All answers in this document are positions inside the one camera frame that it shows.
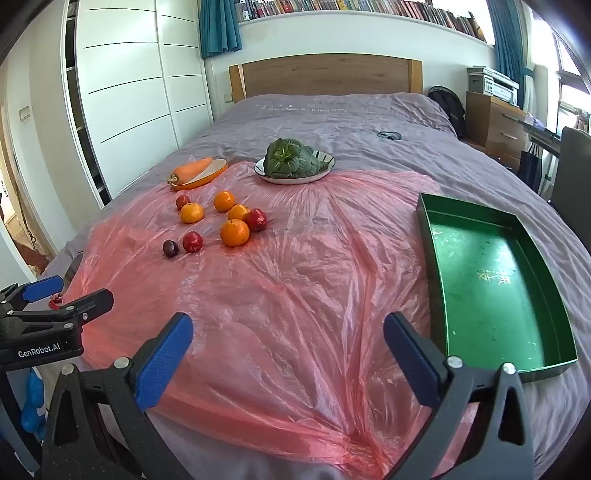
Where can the grey office chair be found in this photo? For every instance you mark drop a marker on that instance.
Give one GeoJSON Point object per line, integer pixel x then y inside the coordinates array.
{"type": "Point", "coordinates": [575, 180]}

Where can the dark blue bag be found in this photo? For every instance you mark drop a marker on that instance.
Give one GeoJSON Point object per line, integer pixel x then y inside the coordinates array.
{"type": "Point", "coordinates": [530, 168]}

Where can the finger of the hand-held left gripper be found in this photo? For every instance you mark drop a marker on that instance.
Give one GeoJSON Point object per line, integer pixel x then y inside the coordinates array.
{"type": "Point", "coordinates": [87, 304]}
{"type": "Point", "coordinates": [41, 287]}

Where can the small red fruit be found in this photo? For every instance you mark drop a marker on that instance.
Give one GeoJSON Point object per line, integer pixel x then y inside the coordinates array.
{"type": "Point", "coordinates": [183, 201]}

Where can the blue plastic object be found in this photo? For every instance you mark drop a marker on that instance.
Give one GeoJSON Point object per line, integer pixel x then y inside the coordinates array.
{"type": "Point", "coordinates": [33, 401]}

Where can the pink plastic sheet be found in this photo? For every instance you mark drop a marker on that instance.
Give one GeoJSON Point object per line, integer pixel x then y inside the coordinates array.
{"type": "Point", "coordinates": [286, 286]}

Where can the desk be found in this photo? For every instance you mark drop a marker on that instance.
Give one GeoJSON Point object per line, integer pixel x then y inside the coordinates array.
{"type": "Point", "coordinates": [540, 131]}

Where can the green tray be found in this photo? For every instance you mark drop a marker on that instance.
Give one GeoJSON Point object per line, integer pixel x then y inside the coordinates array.
{"type": "Point", "coordinates": [489, 277]}

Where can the orange rimmed plate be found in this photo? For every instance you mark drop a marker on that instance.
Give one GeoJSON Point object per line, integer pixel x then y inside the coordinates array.
{"type": "Point", "coordinates": [210, 177]}

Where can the teal curtain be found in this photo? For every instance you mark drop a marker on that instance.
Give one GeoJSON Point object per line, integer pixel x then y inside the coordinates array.
{"type": "Point", "coordinates": [508, 41]}
{"type": "Point", "coordinates": [219, 27]}

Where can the carrot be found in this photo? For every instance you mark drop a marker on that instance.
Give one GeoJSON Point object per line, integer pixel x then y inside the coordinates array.
{"type": "Point", "coordinates": [191, 170]}

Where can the wooden headboard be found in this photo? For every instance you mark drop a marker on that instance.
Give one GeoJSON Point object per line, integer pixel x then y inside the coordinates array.
{"type": "Point", "coordinates": [323, 76]}

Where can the white printer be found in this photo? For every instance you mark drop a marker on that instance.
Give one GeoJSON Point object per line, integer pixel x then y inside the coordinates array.
{"type": "Point", "coordinates": [494, 85]}

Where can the wall light switch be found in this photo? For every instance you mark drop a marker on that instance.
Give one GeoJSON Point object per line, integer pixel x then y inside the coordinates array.
{"type": "Point", "coordinates": [24, 113]}

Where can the bok choy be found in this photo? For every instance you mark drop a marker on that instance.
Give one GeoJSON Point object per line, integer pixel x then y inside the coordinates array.
{"type": "Point", "coordinates": [291, 159]}

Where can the white plate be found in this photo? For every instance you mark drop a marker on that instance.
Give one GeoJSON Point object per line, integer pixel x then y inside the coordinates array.
{"type": "Point", "coordinates": [286, 179]}

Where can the large orange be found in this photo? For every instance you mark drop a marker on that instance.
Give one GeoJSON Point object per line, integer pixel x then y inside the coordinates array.
{"type": "Point", "coordinates": [234, 232]}

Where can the small black item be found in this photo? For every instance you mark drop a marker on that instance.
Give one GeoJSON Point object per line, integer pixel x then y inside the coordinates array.
{"type": "Point", "coordinates": [388, 135]}

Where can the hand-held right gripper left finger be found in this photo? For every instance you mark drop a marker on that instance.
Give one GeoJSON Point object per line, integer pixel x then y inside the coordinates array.
{"type": "Point", "coordinates": [161, 360]}

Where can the black backpack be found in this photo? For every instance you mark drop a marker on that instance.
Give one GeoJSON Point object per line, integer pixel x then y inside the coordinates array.
{"type": "Point", "coordinates": [448, 108]}

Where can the row of books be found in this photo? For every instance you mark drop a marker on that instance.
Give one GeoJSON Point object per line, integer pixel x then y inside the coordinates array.
{"type": "Point", "coordinates": [369, 4]}

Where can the dark plum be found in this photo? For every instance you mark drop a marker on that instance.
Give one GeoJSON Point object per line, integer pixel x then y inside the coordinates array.
{"type": "Point", "coordinates": [170, 248]}

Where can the white wardrobe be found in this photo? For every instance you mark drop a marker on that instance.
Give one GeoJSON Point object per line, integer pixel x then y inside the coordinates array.
{"type": "Point", "coordinates": [129, 92]}

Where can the wooden dresser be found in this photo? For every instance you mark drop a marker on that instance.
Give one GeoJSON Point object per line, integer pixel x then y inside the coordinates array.
{"type": "Point", "coordinates": [489, 124]}

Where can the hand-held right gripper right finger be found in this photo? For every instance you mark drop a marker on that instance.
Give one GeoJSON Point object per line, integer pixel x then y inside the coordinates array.
{"type": "Point", "coordinates": [411, 364]}

